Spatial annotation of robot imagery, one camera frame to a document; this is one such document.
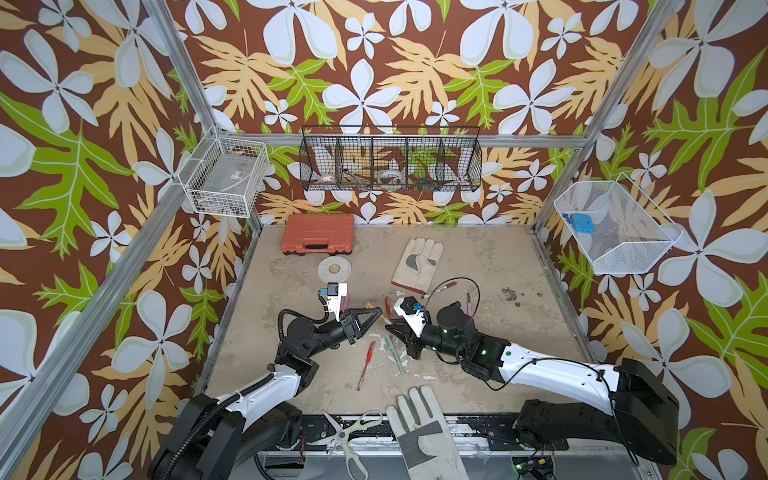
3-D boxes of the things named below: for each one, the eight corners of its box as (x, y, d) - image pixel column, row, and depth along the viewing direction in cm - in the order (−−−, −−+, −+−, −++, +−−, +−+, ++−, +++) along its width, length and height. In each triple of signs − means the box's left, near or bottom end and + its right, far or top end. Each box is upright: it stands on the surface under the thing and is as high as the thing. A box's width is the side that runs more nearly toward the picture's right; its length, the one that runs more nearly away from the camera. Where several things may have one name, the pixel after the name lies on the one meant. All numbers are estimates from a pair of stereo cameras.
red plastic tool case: (282, 258, 113) (278, 248, 109) (292, 222, 125) (288, 213, 121) (353, 258, 113) (352, 248, 109) (356, 223, 125) (355, 213, 121)
